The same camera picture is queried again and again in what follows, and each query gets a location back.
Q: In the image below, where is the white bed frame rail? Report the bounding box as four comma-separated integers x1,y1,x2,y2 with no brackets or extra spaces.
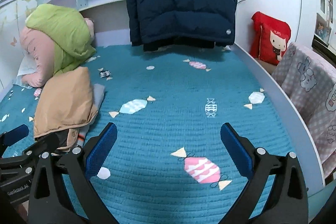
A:
231,43,326,219

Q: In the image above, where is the green folded garment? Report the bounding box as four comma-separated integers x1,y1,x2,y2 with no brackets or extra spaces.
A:
21,3,96,75

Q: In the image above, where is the red cat cushion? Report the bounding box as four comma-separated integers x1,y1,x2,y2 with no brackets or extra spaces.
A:
249,11,291,65

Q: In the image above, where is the pink folded garment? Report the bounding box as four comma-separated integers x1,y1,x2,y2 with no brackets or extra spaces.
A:
20,15,96,88

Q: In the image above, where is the tan beige jacket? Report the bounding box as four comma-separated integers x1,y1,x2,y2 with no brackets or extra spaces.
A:
34,67,98,152

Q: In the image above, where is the teal candy-pattern bedspread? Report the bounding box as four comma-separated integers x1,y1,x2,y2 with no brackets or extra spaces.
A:
1,46,293,223

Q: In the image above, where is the pink checkered cartoon blanket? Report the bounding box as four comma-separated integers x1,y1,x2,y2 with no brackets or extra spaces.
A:
272,43,335,178

